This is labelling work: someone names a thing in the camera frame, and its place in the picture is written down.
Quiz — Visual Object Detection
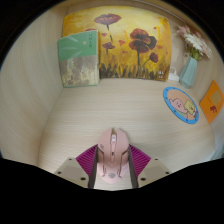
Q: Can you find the round blue-rimmed cartoon mouse pad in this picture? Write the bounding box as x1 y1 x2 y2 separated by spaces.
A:
162 86 200 125

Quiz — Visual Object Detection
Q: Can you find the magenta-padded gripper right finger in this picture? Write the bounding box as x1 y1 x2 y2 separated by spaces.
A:
127 144 173 188

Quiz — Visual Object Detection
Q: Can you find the pale teal faceted vase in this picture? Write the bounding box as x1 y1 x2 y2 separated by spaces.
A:
178 55 198 89

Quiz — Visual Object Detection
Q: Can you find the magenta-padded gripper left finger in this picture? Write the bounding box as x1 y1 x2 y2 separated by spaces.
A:
54 144 100 190

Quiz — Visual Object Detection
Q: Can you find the pink computer mouse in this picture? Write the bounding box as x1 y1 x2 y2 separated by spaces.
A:
95 127 131 184

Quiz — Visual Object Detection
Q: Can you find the white power strip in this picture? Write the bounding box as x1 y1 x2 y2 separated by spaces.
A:
167 72 181 83

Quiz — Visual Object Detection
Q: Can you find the orange book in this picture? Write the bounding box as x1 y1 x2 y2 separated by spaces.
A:
199 79 224 125

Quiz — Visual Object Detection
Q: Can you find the pink and white flower bouquet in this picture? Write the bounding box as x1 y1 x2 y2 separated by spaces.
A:
175 24 213 62

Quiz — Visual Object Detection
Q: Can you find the yellow poppy flower painting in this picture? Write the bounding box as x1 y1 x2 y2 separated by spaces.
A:
61 5 172 82

